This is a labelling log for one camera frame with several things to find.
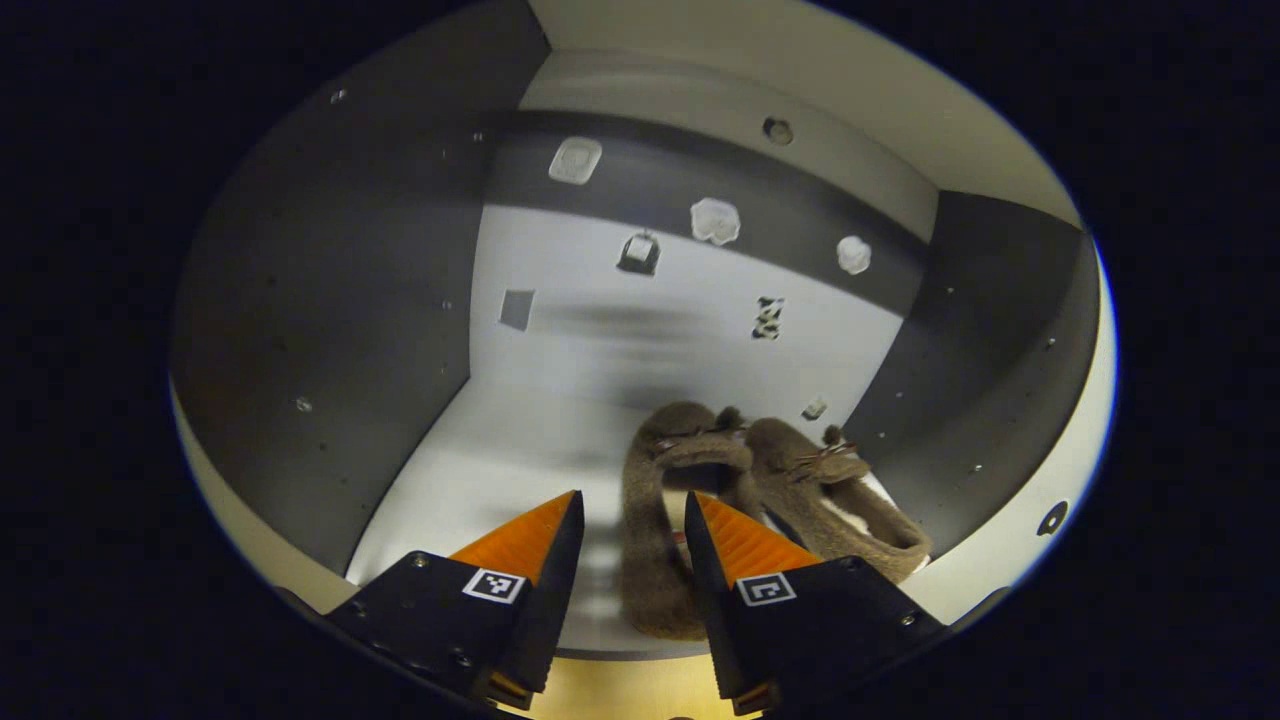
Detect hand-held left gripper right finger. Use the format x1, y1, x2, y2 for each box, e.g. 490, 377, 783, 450
683, 491, 949, 716

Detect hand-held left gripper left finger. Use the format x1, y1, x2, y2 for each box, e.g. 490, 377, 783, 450
325, 489, 587, 709

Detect brown fuzzy shoe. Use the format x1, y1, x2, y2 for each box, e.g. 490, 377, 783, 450
745, 417, 933, 586
620, 401, 761, 641

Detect white shoe cabinet door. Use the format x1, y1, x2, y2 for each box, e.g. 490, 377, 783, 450
895, 235, 1121, 626
170, 385, 356, 613

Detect white and grey shoe cabinet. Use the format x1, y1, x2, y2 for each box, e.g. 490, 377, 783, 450
170, 0, 1119, 661

